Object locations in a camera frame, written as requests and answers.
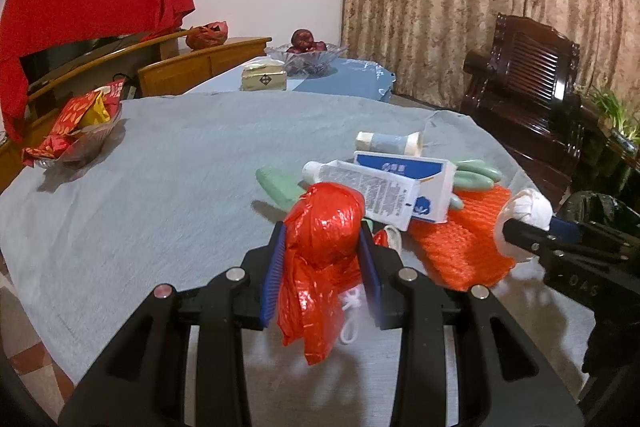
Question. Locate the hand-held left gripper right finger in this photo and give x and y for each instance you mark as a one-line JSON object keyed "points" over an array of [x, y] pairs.
{"points": [[372, 277]]}

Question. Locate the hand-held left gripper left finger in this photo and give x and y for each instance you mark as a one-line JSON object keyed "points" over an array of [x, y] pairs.
{"points": [[272, 277]]}

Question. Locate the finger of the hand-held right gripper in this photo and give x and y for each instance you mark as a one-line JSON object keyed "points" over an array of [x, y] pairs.
{"points": [[530, 239], [567, 229]]}

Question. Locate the white tissue ball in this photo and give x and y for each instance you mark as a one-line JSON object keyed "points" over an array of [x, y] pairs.
{"points": [[530, 207]]}

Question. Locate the black trash bag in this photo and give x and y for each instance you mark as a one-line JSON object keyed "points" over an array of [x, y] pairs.
{"points": [[605, 209]]}

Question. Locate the red plastic bag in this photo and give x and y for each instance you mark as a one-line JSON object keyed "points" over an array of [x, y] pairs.
{"points": [[325, 227]]}

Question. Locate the green rubber glove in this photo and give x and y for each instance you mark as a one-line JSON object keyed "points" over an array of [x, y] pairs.
{"points": [[277, 187], [475, 177]]}

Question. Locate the white squeeze tube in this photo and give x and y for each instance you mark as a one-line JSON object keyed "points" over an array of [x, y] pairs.
{"points": [[360, 187]]}

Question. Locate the white and blue carton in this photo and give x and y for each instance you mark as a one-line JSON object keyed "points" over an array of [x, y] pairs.
{"points": [[435, 187]]}

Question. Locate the orange foam net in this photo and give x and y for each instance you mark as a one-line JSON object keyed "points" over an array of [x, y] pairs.
{"points": [[460, 247]]}

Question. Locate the dark wooden side table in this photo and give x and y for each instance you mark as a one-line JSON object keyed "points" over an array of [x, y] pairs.
{"points": [[600, 162]]}

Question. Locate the grey tablecloth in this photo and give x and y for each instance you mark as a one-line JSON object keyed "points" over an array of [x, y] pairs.
{"points": [[175, 207]]}

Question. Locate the green potted plant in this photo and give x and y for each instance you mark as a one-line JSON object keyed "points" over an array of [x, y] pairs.
{"points": [[612, 107]]}

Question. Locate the dark wooden armchair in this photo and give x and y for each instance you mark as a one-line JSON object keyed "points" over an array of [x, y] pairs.
{"points": [[525, 72]]}

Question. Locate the yellow tissue box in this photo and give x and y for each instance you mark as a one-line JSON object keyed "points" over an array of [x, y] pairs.
{"points": [[262, 81]]}

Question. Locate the blue tablecloth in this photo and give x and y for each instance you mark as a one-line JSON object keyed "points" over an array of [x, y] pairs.
{"points": [[350, 77]]}

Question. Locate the glass fruit bowl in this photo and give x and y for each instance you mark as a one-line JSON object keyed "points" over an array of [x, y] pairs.
{"points": [[310, 59]]}

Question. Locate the glass snack bowl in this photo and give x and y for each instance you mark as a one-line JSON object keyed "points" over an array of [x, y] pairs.
{"points": [[95, 142]]}

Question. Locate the wooden cabinet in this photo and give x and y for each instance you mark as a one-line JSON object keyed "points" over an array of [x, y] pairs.
{"points": [[200, 62]]}

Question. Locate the red apple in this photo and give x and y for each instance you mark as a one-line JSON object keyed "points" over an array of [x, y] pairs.
{"points": [[302, 38], [320, 46]]}

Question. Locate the red bag with fruit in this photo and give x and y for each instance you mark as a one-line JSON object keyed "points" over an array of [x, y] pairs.
{"points": [[205, 36]]}

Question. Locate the black television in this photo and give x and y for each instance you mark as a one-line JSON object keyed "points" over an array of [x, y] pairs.
{"points": [[60, 57]]}

